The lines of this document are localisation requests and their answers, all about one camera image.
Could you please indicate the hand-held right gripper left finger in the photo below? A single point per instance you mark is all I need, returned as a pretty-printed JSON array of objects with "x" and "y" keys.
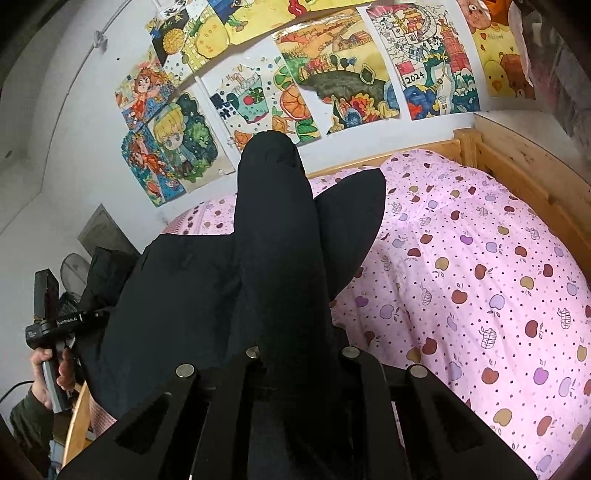
[{"x": 240, "y": 383}]

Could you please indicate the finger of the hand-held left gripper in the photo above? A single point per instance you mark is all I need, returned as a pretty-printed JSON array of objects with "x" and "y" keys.
[{"x": 96, "y": 317}]

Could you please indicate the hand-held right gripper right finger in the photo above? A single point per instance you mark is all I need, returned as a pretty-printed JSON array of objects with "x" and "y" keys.
[{"x": 364, "y": 383}]

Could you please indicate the black jacket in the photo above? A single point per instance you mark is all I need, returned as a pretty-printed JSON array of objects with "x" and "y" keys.
[{"x": 277, "y": 277}]

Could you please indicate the person's left hand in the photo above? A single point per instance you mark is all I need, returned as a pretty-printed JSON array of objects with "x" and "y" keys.
[{"x": 67, "y": 369}]

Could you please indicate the black mesh basket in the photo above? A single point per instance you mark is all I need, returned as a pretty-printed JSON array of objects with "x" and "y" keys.
[{"x": 71, "y": 304}]

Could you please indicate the grey fan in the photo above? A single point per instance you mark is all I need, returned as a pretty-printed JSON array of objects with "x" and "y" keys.
[{"x": 74, "y": 270}]

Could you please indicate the grey board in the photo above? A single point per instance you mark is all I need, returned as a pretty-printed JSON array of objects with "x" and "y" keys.
[{"x": 108, "y": 230}]

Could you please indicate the pink apple-print blanket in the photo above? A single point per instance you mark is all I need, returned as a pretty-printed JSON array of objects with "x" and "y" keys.
[{"x": 461, "y": 277}]

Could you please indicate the orange-haired character blue drawing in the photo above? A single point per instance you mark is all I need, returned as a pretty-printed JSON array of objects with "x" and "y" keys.
[{"x": 147, "y": 170}]

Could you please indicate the blonde character drawing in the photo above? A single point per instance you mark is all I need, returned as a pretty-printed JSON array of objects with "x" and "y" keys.
[{"x": 184, "y": 138}]

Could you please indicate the orange-haired girl drawing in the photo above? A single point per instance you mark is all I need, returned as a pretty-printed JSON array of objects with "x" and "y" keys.
[{"x": 143, "y": 90}]

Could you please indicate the fruit and cup drawing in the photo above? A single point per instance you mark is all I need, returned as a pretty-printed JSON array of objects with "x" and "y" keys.
[{"x": 258, "y": 101}]

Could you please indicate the yellow pineapple drawing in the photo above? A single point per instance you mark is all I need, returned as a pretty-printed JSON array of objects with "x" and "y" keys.
[{"x": 194, "y": 37}]

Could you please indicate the landscape drawing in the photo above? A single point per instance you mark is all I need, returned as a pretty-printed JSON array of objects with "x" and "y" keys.
[{"x": 332, "y": 74}]

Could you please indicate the dragon and tower drawing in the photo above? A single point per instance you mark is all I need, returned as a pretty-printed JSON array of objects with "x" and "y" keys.
[{"x": 425, "y": 60}]

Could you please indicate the yellow bear and chick drawing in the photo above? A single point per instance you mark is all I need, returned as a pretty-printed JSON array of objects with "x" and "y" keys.
[{"x": 503, "y": 55}]

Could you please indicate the wide yellow drawing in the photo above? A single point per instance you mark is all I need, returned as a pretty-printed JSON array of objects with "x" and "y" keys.
[{"x": 286, "y": 16}]

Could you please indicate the dark plaid cloth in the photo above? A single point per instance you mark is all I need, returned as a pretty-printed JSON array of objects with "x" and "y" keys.
[{"x": 563, "y": 78}]

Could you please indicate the wooden bed frame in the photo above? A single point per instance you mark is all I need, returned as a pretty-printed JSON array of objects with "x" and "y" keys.
[{"x": 508, "y": 152}]

